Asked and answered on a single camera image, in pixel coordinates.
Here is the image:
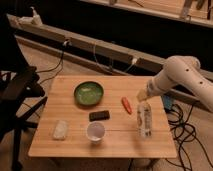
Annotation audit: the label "white labelled bottle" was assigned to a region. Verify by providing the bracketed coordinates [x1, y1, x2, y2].
[137, 101, 152, 138]

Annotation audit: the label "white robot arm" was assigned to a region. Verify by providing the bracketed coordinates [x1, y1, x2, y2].
[137, 56, 213, 112]

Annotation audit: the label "orange carrot toy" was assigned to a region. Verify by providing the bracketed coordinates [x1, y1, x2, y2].
[121, 97, 132, 114]

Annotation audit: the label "blue box on floor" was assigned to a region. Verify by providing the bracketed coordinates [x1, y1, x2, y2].
[163, 96, 173, 110]

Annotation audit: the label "black rectangular block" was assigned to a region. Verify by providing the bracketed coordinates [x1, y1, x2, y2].
[89, 110, 110, 122]

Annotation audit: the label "green bowl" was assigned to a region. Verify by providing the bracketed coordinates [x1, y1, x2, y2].
[74, 81, 104, 106]

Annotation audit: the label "white paper cup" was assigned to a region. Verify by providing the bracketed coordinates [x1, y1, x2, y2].
[86, 121, 105, 143]

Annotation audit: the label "wooden table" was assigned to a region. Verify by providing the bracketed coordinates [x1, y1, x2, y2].
[29, 75, 177, 158]

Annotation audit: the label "white sponge block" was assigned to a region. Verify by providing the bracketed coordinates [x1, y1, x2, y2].
[53, 120, 68, 140]

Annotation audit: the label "black chair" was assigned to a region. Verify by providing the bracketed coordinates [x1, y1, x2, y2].
[0, 13, 47, 171]

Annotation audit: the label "grey metal rail beam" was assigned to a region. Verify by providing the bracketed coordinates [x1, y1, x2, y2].
[8, 14, 213, 81]

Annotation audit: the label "white connector on rail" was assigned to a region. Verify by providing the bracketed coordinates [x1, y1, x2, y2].
[131, 58, 138, 65]

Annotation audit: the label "tangled black cables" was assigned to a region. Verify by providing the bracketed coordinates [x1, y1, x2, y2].
[164, 103, 213, 171]

